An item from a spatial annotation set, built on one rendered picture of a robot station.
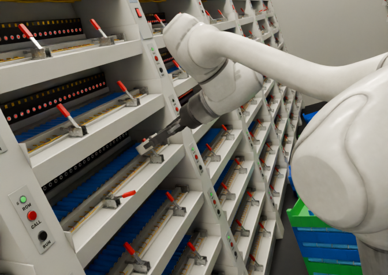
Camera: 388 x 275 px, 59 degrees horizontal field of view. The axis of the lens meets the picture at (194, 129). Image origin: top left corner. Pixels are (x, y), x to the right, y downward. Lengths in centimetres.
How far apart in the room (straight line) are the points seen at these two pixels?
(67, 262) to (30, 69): 40
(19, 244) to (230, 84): 57
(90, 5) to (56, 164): 68
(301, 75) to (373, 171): 36
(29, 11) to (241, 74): 66
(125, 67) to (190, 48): 47
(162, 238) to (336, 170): 79
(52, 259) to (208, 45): 53
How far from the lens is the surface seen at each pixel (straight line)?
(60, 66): 87
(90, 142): 86
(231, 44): 74
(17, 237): 69
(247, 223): 176
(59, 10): 128
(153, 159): 110
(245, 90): 89
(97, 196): 92
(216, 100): 91
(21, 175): 71
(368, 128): 35
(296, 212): 169
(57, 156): 77
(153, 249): 104
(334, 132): 35
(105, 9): 126
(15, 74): 77
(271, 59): 70
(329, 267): 172
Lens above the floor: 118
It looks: 12 degrees down
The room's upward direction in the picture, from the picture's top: 22 degrees counter-clockwise
